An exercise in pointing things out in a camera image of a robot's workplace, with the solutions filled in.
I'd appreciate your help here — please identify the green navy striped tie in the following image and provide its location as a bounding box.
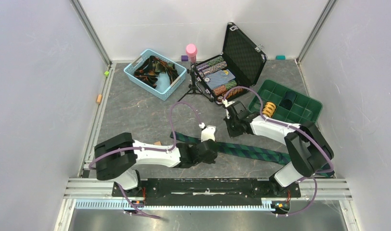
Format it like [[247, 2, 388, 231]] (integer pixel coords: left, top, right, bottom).
[[170, 131, 335, 178]]

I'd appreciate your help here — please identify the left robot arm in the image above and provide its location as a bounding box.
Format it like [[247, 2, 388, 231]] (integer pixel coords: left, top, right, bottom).
[[89, 132, 218, 196]]

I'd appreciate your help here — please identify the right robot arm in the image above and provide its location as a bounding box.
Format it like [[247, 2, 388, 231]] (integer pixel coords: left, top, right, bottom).
[[224, 108, 334, 196]]

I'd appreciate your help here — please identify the pile of dark ties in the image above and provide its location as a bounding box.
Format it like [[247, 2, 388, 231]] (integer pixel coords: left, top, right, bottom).
[[134, 55, 179, 89]]

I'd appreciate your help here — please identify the green compartment tray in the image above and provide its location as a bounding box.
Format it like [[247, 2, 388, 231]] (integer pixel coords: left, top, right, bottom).
[[257, 79, 322, 124]]

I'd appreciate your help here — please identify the black small tripod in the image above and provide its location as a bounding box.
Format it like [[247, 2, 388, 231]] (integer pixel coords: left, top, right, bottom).
[[177, 63, 212, 102]]

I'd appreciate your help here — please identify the rolled navy tie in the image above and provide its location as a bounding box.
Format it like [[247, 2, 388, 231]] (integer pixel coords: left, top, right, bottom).
[[280, 91, 297, 110]]

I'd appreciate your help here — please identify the black open carrying case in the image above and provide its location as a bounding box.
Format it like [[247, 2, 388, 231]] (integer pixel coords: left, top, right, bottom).
[[191, 22, 267, 104]]

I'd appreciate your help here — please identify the teal small block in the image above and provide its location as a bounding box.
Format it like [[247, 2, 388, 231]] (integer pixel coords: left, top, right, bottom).
[[275, 55, 286, 60]]

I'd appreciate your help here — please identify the purple small block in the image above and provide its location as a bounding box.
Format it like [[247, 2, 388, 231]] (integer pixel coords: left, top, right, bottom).
[[181, 55, 189, 62]]

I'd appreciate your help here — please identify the pink cylinder on tripod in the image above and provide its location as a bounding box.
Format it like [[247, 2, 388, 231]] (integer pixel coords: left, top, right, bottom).
[[186, 43, 198, 63]]

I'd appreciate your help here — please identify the light blue perforated basket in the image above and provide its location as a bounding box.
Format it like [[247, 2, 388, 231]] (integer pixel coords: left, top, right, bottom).
[[124, 49, 187, 101]]

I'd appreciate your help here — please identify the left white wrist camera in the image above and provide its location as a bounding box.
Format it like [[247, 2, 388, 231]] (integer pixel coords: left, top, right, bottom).
[[199, 122, 217, 142]]

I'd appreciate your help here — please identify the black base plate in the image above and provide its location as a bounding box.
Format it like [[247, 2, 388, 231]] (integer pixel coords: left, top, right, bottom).
[[125, 178, 301, 206]]

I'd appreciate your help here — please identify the orange block on rail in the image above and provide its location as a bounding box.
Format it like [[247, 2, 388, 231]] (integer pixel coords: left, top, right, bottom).
[[96, 94, 103, 104]]

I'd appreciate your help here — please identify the aluminium slotted rail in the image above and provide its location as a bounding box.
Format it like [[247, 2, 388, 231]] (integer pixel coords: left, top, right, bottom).
[[54, 178, 360, 231]]

